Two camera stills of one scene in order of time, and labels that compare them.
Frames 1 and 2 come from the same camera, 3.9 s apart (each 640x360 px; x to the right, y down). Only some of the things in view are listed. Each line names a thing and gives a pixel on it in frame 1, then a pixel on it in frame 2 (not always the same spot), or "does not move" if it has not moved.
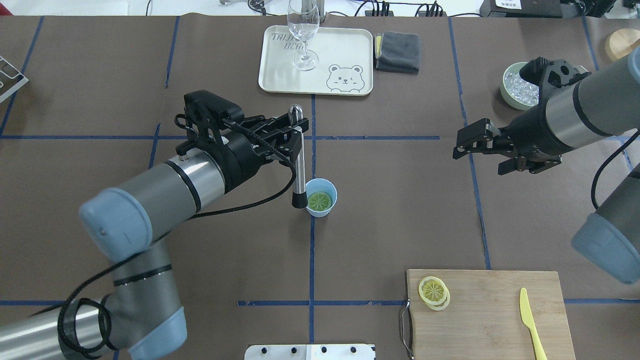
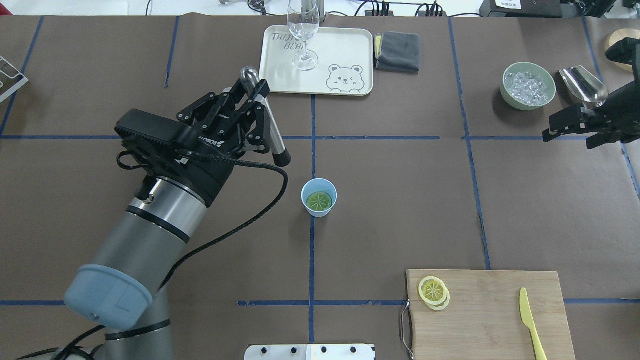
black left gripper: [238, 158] -> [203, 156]
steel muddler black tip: [299, 199] -> [249, 76]
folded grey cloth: [397, 52] does not move
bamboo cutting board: [484, 320] does not move
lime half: [319, 201] does not move
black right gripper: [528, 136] -> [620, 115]
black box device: [521, 8] does not move
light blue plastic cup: [322, 196] does not move
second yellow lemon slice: [434, 293] does not move
